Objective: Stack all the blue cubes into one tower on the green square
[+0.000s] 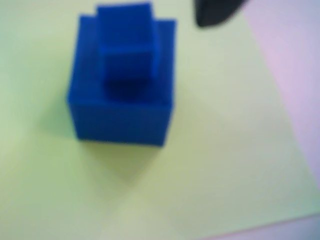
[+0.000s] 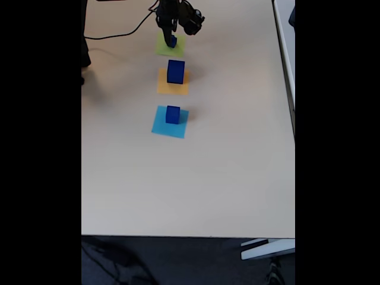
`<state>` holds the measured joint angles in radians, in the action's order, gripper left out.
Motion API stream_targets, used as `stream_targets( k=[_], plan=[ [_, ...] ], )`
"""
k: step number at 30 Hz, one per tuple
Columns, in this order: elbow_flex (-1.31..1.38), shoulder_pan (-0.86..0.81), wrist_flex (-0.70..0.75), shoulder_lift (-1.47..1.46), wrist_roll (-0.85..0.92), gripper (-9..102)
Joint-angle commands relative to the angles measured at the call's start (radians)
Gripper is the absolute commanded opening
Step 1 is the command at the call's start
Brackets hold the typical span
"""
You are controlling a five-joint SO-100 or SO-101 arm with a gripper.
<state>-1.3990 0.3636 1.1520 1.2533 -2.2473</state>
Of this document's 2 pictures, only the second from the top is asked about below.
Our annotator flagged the black cable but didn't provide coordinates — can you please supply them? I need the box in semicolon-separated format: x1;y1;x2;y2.
84;1;160;40

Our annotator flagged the light blue paper square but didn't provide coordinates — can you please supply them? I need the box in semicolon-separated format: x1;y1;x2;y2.
151;105;190;140

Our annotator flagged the large blue cube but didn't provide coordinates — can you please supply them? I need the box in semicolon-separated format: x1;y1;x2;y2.
166;59;185;85

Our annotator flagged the white neighbouring table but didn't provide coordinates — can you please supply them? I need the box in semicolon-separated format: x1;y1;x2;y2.
272;0;296;139

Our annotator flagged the black camera box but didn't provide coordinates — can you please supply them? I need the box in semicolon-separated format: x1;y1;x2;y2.
178;0;206;37

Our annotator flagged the green paper square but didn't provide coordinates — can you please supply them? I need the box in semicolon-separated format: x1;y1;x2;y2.
155;31;187;57

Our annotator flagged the medium blue cube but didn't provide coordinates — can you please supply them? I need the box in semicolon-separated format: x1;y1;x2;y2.
165;105;181;124

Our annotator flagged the white table leg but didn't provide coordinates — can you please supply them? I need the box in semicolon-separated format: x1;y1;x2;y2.
240;238;296;261

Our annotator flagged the orange paper square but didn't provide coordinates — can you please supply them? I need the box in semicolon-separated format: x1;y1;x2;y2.
156;67;189;96

